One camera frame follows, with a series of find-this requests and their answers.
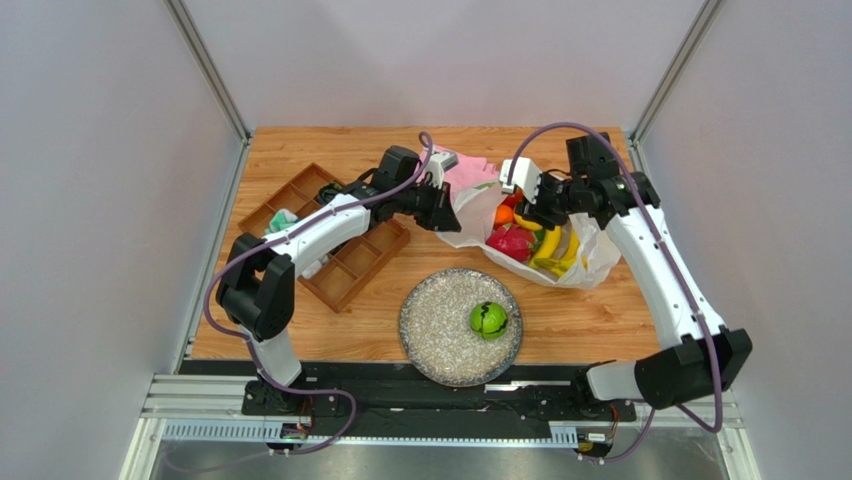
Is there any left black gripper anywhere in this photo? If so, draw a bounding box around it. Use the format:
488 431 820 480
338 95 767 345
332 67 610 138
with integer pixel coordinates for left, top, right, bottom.
395 179 462 234

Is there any white plastic bag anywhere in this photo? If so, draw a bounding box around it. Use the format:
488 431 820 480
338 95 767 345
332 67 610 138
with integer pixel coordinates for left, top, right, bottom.
438 181 621 289

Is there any red fake dragon fruit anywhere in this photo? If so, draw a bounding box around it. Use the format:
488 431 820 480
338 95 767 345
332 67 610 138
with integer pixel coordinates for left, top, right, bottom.
485 224 544 262

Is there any yellow fake banana bunch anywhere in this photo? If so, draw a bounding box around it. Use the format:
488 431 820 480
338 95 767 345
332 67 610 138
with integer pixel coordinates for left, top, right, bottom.
528 227 580 277

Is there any green fake melon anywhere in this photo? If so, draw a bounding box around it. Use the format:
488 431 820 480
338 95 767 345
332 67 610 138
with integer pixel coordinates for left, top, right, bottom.
469 302 509 340

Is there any yellow fake lemon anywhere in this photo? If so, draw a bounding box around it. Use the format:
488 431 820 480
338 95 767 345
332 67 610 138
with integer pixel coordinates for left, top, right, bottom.
513 213 543 232

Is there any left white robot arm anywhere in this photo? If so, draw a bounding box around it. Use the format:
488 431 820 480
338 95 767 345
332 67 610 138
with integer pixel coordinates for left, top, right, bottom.
205 146 461 388

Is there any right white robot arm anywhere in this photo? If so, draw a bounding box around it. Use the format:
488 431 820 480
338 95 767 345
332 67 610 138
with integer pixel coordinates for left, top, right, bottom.
500 134 753 410

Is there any orange fake orange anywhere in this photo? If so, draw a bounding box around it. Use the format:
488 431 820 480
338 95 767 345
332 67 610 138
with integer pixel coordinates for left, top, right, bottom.
493 204 514 228

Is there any pink folded cloth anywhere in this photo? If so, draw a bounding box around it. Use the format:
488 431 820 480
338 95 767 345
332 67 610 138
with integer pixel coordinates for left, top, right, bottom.
432 146 499 198

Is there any speckled round plate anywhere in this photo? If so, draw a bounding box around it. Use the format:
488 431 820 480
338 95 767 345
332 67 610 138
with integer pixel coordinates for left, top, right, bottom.
399 268 523 387

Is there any brown wooden divided tray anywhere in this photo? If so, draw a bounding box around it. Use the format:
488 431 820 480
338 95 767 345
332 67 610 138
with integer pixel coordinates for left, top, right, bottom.
238 163 410 313

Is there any white teal rolled sock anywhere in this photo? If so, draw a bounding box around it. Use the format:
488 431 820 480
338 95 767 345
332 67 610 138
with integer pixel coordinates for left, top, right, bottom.
264 209 300 235

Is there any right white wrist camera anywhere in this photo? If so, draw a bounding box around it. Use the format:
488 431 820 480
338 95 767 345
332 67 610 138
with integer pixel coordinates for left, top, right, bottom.
498 157 544 204

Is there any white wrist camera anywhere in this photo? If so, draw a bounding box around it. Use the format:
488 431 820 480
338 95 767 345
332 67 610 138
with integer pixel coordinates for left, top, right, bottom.
423 150 458 188
498 157 544 204

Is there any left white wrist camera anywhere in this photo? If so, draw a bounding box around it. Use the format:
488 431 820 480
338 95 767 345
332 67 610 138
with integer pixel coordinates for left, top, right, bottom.
423 150 458 188

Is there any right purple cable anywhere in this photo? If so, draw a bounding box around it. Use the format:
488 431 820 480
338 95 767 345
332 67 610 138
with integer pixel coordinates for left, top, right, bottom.
507 122 725 465

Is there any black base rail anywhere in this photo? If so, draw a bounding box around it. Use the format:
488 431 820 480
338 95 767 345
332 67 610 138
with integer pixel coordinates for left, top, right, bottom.
178 360 637 440

